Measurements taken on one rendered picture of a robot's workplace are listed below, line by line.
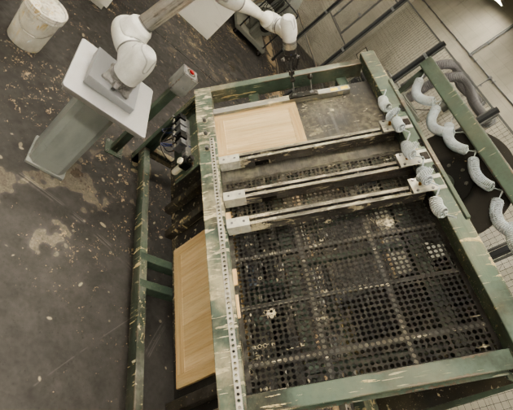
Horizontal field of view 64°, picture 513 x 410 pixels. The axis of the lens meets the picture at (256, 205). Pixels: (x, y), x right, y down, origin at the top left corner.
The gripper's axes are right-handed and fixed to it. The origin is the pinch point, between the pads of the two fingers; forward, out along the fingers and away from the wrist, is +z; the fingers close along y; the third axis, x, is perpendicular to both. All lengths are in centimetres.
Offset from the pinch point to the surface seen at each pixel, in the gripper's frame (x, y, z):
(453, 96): 27, -104, 21
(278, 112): 19.1, 13.7, 14.0
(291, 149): 61, 12, 8
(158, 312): 115, 117, 83
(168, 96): -10, 86, 6
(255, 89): -12.9, 25.2, 15.7
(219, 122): 18, 54, 14
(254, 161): 62, 36, 11
